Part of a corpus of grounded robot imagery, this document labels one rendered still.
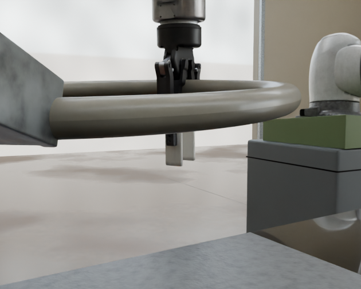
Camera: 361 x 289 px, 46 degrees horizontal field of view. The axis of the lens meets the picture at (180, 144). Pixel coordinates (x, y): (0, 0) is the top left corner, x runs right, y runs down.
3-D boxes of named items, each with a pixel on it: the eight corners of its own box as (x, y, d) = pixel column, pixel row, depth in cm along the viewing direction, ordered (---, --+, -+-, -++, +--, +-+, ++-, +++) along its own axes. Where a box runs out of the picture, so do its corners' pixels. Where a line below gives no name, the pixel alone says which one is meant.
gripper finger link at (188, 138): (177, 121, 77) (179, 121, 77) (178, 159, 78) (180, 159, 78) (193, 121, 75) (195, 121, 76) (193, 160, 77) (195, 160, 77)
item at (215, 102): (337, 150, 25) (340, 98, 24) (-313, 139, 34) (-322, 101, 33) (287, 96, 72) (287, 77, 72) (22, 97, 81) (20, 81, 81)
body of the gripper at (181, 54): (170, 27, 77) (171, 79, 78) (146, 22, 69) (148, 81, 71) (209, 24, 74) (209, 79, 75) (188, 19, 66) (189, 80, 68)
